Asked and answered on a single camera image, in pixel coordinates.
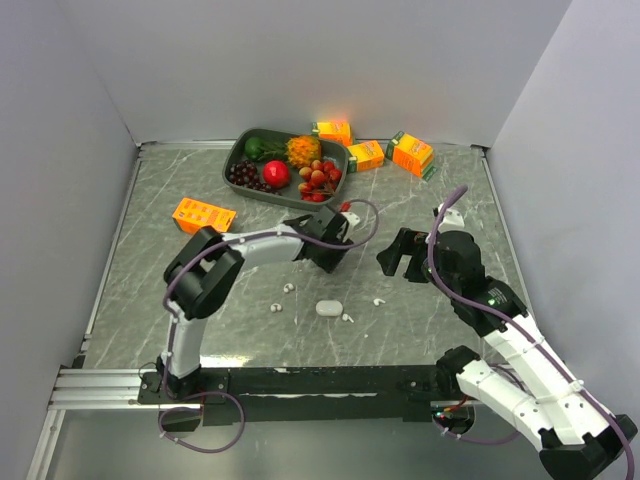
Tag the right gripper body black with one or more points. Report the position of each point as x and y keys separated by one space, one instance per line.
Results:
x=413 y=243

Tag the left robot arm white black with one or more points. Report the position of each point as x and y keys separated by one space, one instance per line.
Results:
x=201 y=276

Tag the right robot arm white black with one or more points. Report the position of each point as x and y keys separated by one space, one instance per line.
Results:
x=575 y=436

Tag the white closed charging case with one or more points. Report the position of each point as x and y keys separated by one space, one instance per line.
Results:
x=329 y=308

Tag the red lychee bunch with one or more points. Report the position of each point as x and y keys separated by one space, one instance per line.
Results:
x=320 y=181

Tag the red pomegranate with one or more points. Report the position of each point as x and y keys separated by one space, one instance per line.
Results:
x=276 y=174

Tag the orange spiky fruit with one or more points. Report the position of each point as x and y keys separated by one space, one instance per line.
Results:
x=302 y=151

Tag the orange box middle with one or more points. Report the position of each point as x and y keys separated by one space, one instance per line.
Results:
x=365 y=156

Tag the orange box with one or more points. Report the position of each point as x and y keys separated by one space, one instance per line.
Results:
x=365 y=156
x=411 y=154
x=339 y=132
x=191 y=215

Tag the orange box right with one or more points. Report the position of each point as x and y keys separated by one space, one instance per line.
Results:
x=411 y=154

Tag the green herb sprig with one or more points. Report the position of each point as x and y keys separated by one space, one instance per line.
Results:
x=271 y=150

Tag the dark grape bunch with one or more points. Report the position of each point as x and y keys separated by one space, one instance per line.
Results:
x=245 y=174

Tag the orange box back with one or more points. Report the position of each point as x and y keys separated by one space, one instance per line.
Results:
x=339 y=132

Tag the green fruit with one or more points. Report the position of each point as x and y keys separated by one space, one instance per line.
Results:
x=254 y=149

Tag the orange box front left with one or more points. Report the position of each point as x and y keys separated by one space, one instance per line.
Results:
x=191 y=215

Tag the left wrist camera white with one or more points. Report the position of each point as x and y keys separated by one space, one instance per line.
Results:
x=352 y=218

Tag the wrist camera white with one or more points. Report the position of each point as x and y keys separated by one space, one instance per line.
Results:
x=452 y=220
x=352 y=218

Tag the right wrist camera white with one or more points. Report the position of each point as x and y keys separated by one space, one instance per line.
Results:
x=452 y=220

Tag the aluminium frame left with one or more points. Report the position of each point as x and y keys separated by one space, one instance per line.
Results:
x=80 y=389

